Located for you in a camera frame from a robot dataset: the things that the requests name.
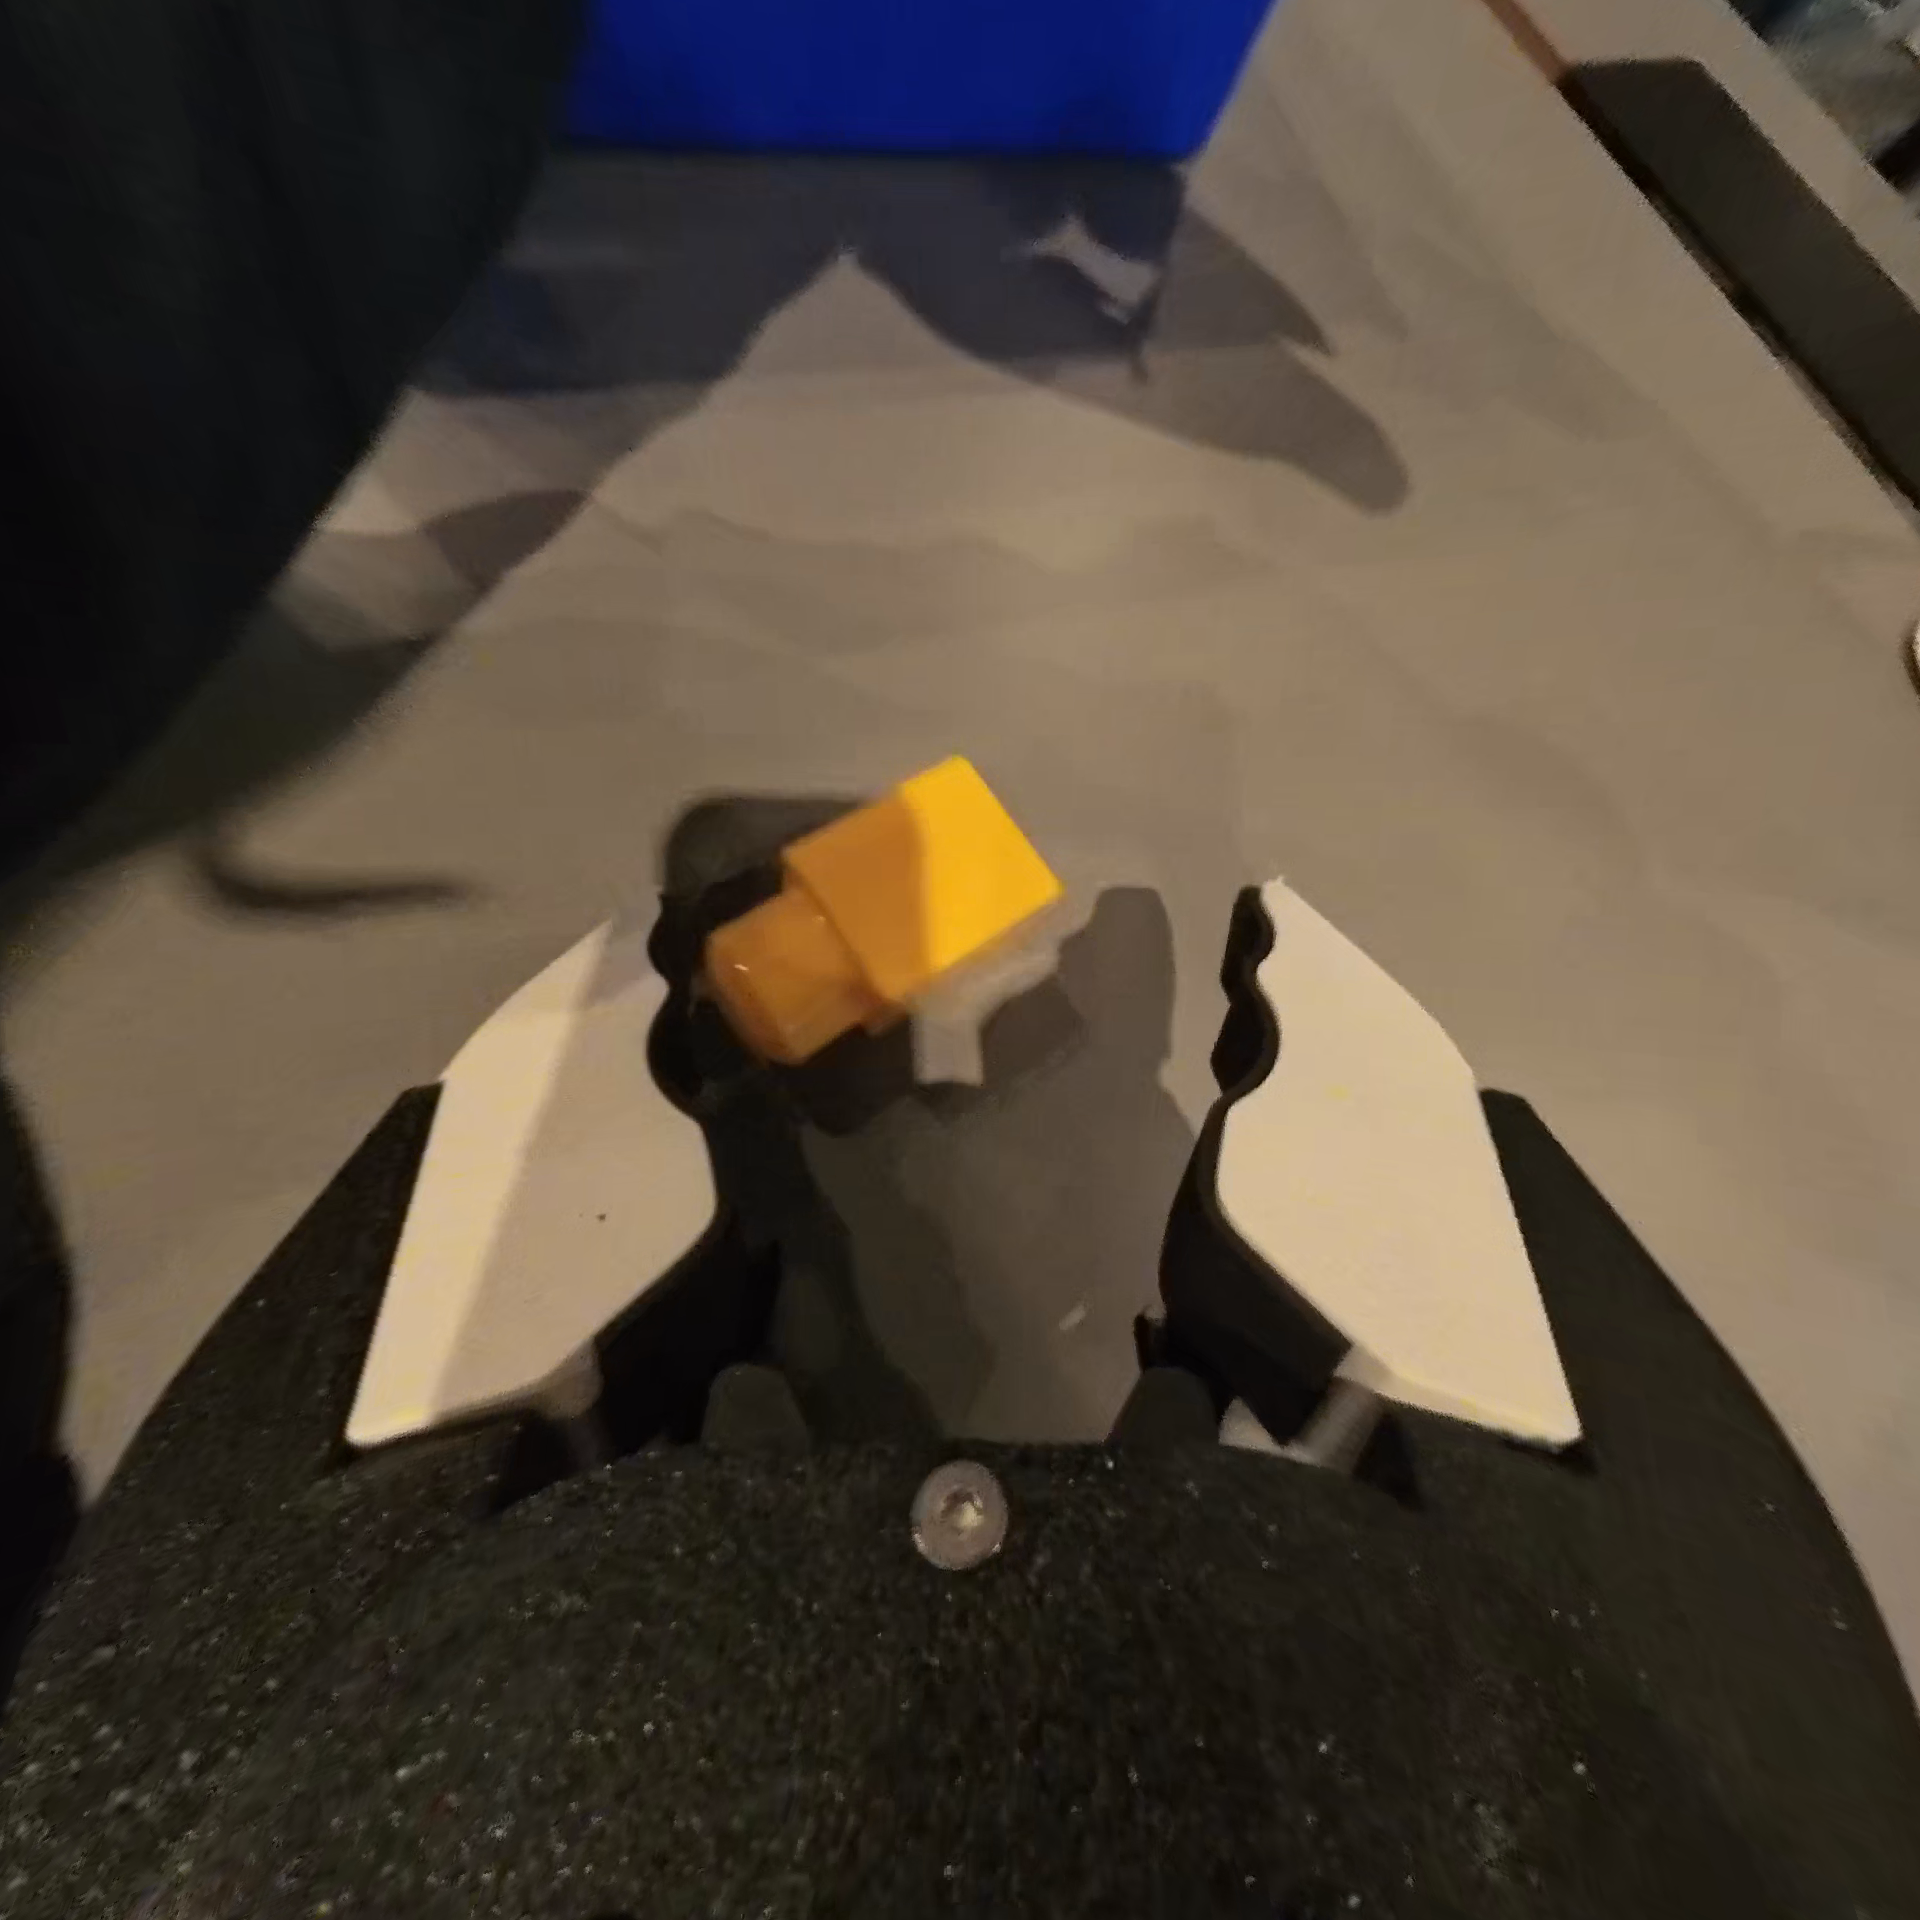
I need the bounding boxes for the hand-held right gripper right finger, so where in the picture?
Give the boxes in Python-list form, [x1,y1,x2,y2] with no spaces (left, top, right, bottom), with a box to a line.
[1159,877,1585,1469]

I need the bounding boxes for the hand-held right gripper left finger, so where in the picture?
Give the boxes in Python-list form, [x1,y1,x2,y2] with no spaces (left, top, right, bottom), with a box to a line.
[344,888,758,1453]

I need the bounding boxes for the yellow mega block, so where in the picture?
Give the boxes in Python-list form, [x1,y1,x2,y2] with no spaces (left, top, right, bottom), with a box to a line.
[702,757,1070,1068]

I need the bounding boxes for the blue plastic bin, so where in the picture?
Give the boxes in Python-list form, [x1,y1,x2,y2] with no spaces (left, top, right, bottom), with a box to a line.
[567,0,1279,165]

